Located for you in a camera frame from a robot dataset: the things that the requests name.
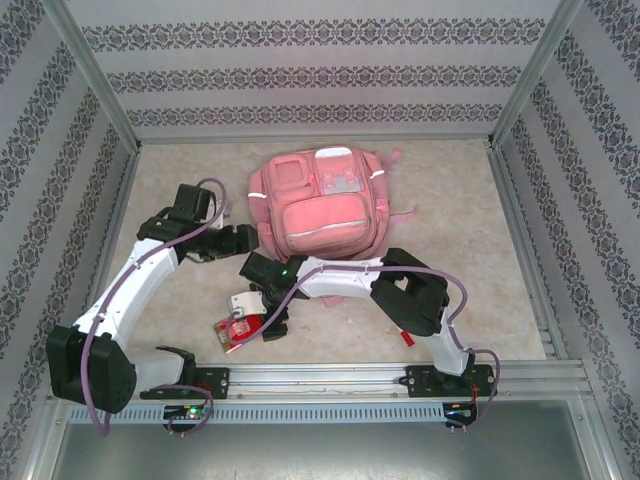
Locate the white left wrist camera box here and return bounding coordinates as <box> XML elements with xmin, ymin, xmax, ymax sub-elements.
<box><xmin>207</xmin><ymin>197</ymin><xmax>231</xmax><ymax>231</ymax></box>

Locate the aluminium rear rail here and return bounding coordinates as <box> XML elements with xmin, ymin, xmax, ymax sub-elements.
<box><xmin>139</xmin><ymin>133</ymin><xmax>494</xmax><ymax>146</ymax></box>

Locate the pink school backpack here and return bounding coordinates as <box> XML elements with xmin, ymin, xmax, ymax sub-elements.
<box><xmin>247</xmin><ymin>145</ymin><xmax>417</xmax><ymax>309</ymax></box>

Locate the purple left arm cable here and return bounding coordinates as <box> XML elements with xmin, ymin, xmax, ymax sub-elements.
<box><xmin>79</xmin><ymin>177</ymin><xmax>231</xmax><ymax>439</ymax></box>

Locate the slotted grey cable duct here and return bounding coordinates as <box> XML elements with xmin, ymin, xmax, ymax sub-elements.
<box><xmin>67</xmin><ymin>402</ymin><xmax>446</xmax><ymax>424</ymax></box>

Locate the aluminium mounting rail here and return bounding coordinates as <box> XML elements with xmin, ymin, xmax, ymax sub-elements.
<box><xmin>49</xmin><ymin>362</ymin><xmax>591</xmax><ymax>401</ymax></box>

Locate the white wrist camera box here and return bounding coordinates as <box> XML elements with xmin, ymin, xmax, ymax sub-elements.
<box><xmin>207</xmin><ymin>197</ymin><xmax>231</xmax><ymax>231</ymax></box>
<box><xmin>228</xmin><ymin>291</ymin><xmax>267</xmax><ymax>317</ymax></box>

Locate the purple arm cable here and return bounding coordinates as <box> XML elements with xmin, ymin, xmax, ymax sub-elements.
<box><xmin>79</xmin><ymin>177</ymin><xmax>231</xmax><ymax>439</ymax></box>
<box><xmin>259</xmin><ymin>264</ymin><xmax>501</xmax><ymax>436</ymax></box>

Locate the aluminium frame post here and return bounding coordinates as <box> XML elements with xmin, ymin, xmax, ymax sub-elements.
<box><xmin>42</xmin><ymin>0</ymin><xmax>142</xmax><ymax>151</ymax></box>
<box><xmin>487</xmin><ymin>0</ymin><xmax>585</xmax><ymax>150</ymax></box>

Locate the red printed packet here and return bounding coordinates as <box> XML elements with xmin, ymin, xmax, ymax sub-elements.
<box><xmin>213</xmin><ymin>312</ymin><xmax>269</xmax><ymax>355</ymax></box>

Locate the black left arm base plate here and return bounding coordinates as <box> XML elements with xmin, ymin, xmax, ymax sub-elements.
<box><xmin>139</xmin><ymin>366</ymin><xmax>232</xmax><ymax>401</ymax></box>

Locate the aluminium side rail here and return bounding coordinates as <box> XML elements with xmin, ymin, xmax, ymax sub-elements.
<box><xmin>69</xmin><ymin>148</ymin><xmax>142</xmax><ymax>365</ymax></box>
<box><xmin>487</xmin><ymin>144</ymin><xmax>571</xmax><ymax>360</ymax></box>

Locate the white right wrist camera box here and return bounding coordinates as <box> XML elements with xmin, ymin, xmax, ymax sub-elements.
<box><xmin>228</xmin><ymin>291</ymin><xmax>267</xmax><ymax>317</ymax></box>

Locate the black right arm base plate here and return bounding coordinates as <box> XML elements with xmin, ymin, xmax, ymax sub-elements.
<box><xmin>405</xmin><ymin>363</ymin><xmax>499</xmax><ymax>400</ymax></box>

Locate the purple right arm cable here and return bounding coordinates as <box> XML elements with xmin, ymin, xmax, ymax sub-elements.
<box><xmin>259</xmin><ymin>264</ymin><xmax>501</xmax><ymax>436</ymax></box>

